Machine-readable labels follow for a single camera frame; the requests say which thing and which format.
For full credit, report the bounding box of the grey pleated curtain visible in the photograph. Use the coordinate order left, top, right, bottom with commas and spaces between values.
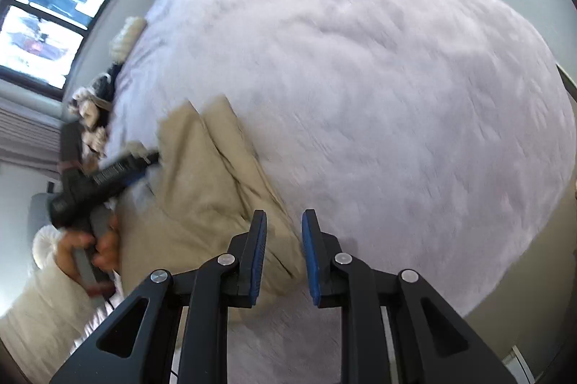
0, 96, 80, 180

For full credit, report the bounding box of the grey upholstered chair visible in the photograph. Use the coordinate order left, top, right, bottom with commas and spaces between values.
29, 192, 64, 259

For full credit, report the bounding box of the bed with lavender cover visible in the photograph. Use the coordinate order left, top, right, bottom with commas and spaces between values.
67, 0, 571, 384

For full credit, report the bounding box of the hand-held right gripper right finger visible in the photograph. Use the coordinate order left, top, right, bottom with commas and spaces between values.
301, 208, 519, 384

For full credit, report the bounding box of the person's left forearm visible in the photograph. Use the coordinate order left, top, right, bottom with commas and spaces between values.
0, 262, 113, 360

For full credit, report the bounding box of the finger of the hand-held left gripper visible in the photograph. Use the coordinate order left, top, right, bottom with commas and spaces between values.
89, 150, 162, 187

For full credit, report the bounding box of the dark framed window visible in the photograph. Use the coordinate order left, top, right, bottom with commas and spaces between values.
0, 0, 134, 102

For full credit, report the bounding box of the person's left hand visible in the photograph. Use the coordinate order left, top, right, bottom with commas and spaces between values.
54, 215, 120, 291

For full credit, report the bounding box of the cream knitted pillow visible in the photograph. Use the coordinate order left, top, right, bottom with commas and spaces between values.
110, 17, 148, 63

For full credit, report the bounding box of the beige puffer garment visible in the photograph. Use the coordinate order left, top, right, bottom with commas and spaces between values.
113, 94, 308, 313

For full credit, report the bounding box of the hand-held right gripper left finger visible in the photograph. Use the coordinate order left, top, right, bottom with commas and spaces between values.
49, 209, 268, 384

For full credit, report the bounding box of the black cloth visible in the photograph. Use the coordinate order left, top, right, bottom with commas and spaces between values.
90, 62, 125, 114

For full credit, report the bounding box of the round white cushion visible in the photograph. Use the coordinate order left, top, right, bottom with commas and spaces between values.
34, 226, 66, 270

